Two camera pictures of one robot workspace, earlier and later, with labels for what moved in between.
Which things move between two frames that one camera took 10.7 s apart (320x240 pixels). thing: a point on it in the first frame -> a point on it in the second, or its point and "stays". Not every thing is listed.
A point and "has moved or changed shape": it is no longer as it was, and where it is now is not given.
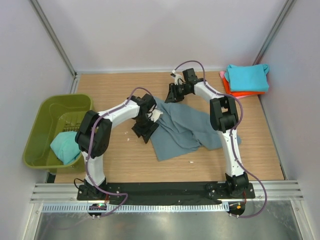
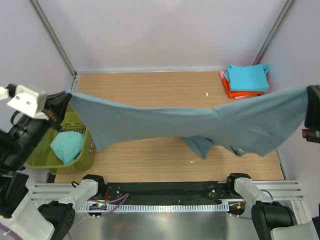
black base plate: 213,193 stays
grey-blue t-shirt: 182,128 has moved or changed shape
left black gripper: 146,132 -> 55,106
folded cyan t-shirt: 248,78 stays
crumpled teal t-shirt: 65,147 stays
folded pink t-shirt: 222,73 stays
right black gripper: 172,95 -> 312,112
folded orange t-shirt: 235,93 stays
